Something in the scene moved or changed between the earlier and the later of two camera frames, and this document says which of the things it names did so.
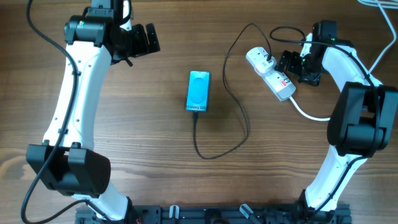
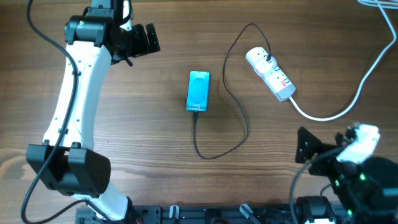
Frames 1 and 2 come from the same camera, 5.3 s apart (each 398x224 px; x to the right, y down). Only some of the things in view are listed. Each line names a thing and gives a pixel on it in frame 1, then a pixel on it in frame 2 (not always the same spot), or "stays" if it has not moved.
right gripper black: x=293 y=57 -> x=329 y=154
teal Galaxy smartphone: x=198 y=91 stays
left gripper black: x=142 y=47 stays
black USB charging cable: x=234 y=94 stays
